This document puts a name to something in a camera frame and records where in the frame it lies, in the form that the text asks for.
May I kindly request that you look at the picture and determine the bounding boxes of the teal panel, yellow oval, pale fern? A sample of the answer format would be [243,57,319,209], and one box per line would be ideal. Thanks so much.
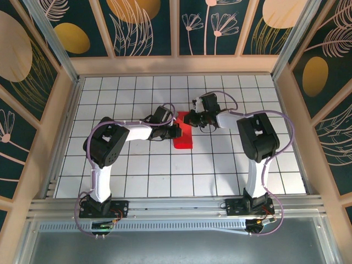
[288,0,352,119]

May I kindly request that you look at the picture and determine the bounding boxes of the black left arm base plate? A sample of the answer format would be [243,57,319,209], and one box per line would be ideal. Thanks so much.
[79,200,129,218]

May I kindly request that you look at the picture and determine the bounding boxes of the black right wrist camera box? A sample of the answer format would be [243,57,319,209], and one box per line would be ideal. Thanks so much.
[192,93,221,113]

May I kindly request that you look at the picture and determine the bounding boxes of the aluminium cross rail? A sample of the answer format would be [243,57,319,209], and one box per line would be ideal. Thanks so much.
[27,194,329,221]

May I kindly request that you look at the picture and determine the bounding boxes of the teal panel, pale circle, yellow lines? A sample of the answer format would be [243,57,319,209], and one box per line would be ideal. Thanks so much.
[241,0,311,56]

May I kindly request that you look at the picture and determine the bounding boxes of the aluminium side rail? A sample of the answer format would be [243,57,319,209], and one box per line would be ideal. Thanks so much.
[41,75,83,199]
[271,74,314,194]

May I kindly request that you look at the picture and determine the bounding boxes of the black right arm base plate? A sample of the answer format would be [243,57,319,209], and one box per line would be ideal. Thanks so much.
[225,198,275,217]

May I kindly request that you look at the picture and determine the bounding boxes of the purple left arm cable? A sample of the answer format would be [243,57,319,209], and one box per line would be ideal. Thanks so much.
[74,102,178,239]

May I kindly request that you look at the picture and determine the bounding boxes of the slotted grey cable duct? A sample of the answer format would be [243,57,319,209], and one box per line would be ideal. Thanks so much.
[39,221,248,235]

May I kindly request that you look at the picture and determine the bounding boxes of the teal panel with pale fern lines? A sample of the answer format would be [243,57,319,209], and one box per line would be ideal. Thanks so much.
[313,101,352,196]

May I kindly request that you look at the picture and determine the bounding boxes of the teal panel, yellow circle, leaves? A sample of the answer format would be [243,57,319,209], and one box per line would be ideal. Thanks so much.
[98,0,173,57]

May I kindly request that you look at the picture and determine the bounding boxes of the small circuit board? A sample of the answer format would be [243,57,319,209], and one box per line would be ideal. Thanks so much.
[90,222,115,232]
[246,218,276,234]

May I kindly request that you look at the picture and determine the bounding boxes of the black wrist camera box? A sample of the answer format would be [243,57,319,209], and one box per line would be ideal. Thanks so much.
[192,93,221,113]
[152,106,173,124]

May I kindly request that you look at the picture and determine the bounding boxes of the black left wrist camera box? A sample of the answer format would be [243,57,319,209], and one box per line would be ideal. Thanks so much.
[152,106,173,124]

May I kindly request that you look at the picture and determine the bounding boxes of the grey metal tray sheet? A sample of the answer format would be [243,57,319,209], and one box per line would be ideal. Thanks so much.
[15,217,340,264]

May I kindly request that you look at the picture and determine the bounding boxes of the thin black cable loop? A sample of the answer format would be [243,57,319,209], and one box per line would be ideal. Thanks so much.
[199,123,218,135]

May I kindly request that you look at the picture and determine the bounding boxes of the aluminium corner post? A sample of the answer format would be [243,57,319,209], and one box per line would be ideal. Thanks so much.
[23,0,80,83]
[271,0,322,79]

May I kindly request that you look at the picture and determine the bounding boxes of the teal panel with pink flowers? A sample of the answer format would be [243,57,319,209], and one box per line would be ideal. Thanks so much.
[178,0,244,56]

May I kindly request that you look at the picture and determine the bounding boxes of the red paper sheet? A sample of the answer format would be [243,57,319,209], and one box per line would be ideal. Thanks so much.
[173,111,194,151]

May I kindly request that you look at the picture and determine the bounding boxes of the teal panel, large pale disc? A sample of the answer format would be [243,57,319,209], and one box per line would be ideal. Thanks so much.
[0,10,60,122]

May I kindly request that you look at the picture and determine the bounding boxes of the teal panel, single flower, stems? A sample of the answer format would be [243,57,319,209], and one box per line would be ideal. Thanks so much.
[0,90,38,200]

